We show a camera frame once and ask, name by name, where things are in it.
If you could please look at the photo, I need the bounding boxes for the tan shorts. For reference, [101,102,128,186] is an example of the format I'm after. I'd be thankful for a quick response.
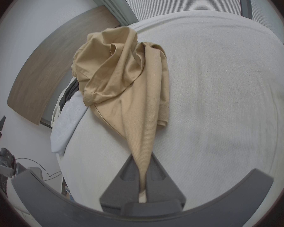
[71,26,169,203]

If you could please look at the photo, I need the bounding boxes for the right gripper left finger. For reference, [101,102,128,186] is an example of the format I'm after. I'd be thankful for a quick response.
[99,155,143,214]

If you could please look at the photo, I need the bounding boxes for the black T-shirt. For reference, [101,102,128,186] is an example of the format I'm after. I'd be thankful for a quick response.
[59,79,80,114]

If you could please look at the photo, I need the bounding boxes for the black cable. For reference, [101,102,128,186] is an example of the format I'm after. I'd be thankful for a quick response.
[15,158,62,177]

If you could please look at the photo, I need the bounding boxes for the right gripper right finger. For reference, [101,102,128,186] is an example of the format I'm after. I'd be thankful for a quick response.
[145,153,187,210]

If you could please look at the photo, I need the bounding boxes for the white garment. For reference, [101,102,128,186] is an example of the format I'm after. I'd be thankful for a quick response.
[51,78,74,130]

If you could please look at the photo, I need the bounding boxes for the bed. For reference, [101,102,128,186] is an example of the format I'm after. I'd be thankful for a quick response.
[7,5,284,213]

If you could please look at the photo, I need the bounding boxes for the pale blue garment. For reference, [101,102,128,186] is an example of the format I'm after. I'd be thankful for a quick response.
[50,91,89,155]

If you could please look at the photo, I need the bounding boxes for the grey-green curtain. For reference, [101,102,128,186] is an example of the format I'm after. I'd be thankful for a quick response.
[85,0,139,26]

